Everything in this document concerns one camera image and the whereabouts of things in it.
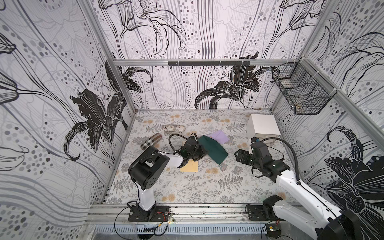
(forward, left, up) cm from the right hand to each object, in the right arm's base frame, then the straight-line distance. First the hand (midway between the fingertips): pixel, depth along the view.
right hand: (241, 153), depth 83 cm
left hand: (+4, +17, -7) cm, 19 cm away
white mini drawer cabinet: (+17, -16, +3) cm, 23 cm away
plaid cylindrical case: (+13, +56, -6) cm, 58 cm away
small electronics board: (-35, -12, -12) cm, 39 cm away
